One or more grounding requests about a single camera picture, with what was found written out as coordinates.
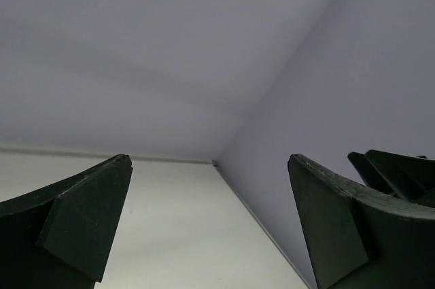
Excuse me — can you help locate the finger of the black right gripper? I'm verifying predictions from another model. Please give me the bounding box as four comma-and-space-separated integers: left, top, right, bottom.
347, 150, 434, 206

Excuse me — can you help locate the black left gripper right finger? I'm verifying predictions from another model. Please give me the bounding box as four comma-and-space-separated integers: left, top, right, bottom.
288, 154, 434, 288

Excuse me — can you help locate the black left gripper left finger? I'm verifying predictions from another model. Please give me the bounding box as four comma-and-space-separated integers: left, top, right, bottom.
1, 154, 133, 288

